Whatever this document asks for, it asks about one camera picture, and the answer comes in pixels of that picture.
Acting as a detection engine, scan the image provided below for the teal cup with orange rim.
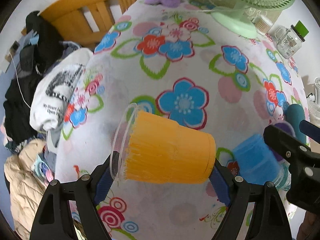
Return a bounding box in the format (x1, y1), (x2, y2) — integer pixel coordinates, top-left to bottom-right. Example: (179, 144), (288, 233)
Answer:
(285, 103), (306, 144)

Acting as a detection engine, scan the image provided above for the white fan cable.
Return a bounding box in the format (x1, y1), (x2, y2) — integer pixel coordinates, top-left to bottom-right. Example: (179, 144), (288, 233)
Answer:
(162, 4), (249, 14)

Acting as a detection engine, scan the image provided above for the glass mason jar mug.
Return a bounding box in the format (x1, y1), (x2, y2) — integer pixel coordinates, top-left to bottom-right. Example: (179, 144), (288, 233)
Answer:
(272, 25), (305, 59)

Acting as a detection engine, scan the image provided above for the white floor fan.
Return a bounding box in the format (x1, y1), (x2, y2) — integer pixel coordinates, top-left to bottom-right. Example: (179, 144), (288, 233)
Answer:
(307, 77), (320, 126)

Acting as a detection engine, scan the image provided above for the green cup on jar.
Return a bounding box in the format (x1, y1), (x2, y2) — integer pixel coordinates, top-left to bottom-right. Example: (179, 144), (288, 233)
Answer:
(294, 21), (309, 39)

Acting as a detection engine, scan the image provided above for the beige jacket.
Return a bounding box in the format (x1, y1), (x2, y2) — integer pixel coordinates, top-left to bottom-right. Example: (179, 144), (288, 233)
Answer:
(4, 139), (55, 239)

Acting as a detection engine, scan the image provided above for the cotton swab container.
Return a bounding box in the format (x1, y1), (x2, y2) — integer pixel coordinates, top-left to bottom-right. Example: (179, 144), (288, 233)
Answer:
(253, 15), (273, 35)

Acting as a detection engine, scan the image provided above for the purple plastic cup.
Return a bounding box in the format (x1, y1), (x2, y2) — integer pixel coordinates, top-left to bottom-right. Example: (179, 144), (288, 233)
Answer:
(268, 121), (297, 163)

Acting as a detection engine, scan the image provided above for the wooden chair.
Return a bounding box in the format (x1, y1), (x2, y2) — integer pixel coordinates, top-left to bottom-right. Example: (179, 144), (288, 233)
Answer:
(37, 0), (136, 49)

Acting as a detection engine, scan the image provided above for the black clothing pile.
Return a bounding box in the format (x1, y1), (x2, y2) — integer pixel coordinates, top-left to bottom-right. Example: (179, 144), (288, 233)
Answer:
(3, 11), (64, 144)

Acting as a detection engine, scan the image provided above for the blue plastic cup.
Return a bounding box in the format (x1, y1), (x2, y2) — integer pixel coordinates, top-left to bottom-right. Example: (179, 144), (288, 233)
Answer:
(233, 134), (291, 191)

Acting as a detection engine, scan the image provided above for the white printed t-shirt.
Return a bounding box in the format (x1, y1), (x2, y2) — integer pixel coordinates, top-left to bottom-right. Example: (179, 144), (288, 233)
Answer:
(29, 48), (93, 131)

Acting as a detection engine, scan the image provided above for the floral tablecloth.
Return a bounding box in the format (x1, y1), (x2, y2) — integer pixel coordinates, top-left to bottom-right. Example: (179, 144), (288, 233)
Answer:
(55, 0), (307, 239)

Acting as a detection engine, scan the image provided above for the orange plastic cup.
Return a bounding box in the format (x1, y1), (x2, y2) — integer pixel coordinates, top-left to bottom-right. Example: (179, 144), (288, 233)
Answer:
(110, 103), (216, 184)

